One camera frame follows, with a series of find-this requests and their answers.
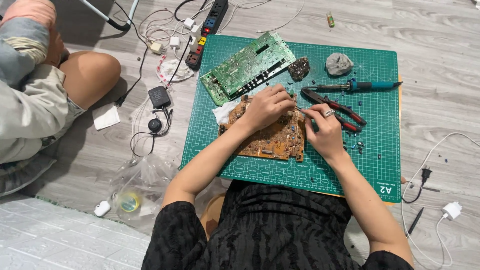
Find grey cleaning sponge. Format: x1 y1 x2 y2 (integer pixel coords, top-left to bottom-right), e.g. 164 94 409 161
325 52 355 77

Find tangle of white cables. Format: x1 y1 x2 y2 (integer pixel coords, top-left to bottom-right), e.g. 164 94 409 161
138 0 305 47

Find white earbud case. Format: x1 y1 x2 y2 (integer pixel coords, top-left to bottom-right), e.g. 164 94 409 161
93 200 112 218

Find red and black pliers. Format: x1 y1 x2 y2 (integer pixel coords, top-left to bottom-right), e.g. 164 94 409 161
301 88 368 133

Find folded white tissue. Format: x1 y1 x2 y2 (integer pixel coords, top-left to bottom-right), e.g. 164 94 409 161
92 103 121 131

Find clear plastic bag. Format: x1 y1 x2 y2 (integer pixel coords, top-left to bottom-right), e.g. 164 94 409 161
108 154 181 230

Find green circuit board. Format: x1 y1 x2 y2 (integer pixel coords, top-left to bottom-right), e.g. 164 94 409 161
199 31 297 107

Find person's left hand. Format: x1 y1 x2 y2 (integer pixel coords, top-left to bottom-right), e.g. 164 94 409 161
239 84 297 133

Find yellow tape roll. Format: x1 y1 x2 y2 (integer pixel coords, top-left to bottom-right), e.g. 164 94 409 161
118 191 140 213

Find black mains plug with cable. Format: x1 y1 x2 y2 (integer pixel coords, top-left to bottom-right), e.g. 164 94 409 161
401 167 433 204

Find black power strip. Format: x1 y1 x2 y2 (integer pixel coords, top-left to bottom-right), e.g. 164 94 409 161
184 0 230 71

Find orange circuit board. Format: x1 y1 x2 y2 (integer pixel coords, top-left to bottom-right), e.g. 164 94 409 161
218 93 308 162

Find dark metal cleaning wool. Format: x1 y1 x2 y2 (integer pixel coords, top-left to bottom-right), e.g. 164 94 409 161
287 56 311 82

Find person's right hand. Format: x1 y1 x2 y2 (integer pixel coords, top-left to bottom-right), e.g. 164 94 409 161
300 104 348 161

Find blue handled soldering iron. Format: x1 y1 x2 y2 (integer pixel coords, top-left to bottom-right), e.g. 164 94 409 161
302 79 404 93

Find white crumpled tissue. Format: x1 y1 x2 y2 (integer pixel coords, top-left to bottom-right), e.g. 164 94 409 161
212 99 241 127

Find green cutting mat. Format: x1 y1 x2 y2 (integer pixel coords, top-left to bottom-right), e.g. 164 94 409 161
180 34 403 203

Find white brick pattern mat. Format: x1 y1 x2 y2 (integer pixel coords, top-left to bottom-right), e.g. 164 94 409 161
0 194 152 270

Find scattered small blue components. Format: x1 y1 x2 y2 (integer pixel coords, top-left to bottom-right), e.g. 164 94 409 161
342 139 383 160

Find white metal stand leg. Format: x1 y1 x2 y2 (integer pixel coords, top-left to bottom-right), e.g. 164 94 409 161
78 0 140 32

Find black power adapter box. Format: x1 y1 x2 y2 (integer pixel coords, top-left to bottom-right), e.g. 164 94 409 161
148 86 172 110

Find black pen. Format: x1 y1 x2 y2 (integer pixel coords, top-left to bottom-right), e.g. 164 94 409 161
407 207 425 235

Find person's black dress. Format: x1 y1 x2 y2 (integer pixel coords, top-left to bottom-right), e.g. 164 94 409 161
141 179 414 270

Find white wrapper with red print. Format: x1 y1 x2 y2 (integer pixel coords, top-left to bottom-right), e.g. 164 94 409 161
156 55 195 84

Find white charger with cable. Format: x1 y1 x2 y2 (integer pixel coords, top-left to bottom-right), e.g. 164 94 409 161
435 201 463 268

